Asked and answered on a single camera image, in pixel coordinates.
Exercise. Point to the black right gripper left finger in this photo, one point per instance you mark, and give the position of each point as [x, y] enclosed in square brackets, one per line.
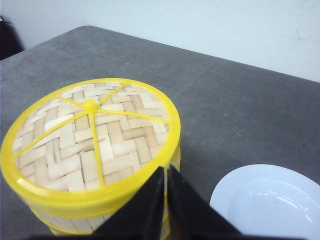
[139, 219]

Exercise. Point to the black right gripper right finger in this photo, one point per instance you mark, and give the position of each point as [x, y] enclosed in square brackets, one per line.
[190, 217]

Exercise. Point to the woven bamboo steamer lid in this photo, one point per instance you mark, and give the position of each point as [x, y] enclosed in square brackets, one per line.
[84, 150]

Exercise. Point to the white plate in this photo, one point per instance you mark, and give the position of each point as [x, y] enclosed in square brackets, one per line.
[269, 200]

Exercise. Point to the dark object at table edge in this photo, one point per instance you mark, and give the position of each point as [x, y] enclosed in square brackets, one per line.
[10, 43]

